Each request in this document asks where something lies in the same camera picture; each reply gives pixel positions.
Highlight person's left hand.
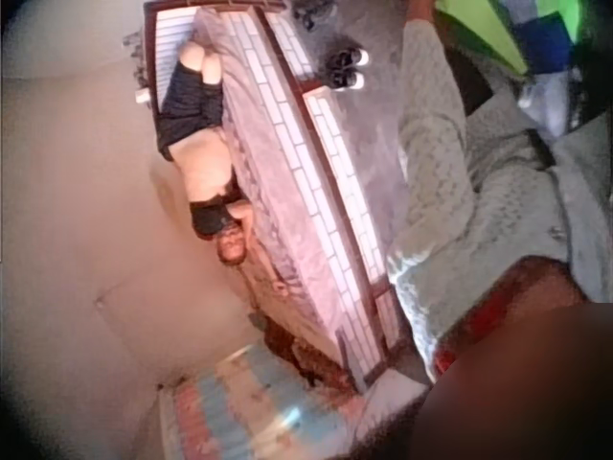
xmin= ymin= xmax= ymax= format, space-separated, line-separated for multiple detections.
xmin=409 ymin=0 xmax=439 ymax=22

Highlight black white-toed shoe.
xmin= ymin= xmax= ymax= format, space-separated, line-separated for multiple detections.
xmin=324 ymin=46 xmax=372 ymax=69
xmin=329 ymin=68 xmax=368 ymax=92

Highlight green and blue patchwork cloth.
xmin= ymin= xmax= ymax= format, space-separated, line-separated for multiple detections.
xmin=433 ymin=0 xmax=613 ymax=141

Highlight pair of dark shoes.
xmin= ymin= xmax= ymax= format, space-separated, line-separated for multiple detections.
xmin=290 ymin=0 xmax=332 ymax=32

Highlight pink patterned mattress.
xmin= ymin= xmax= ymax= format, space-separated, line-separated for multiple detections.
xmin=190 ymin=6 xmax=366 ymax=380

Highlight small items on headboard ledge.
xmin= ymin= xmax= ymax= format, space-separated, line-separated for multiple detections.
xmin=121 ymin=31 xmax=150 ymax=104

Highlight dark brown cloth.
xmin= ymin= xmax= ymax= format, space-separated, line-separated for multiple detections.
xmin=261 ymin=314 xmax=358 ymax=390

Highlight blue and pink striped curtain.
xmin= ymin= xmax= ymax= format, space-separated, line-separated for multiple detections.
xmin=157 ymin=343 xmax=432 ymax=460

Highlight wooden bed frame brick pattern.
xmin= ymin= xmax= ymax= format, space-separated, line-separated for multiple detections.
xmin=142 ymin=0 xmax=414 ymax=395

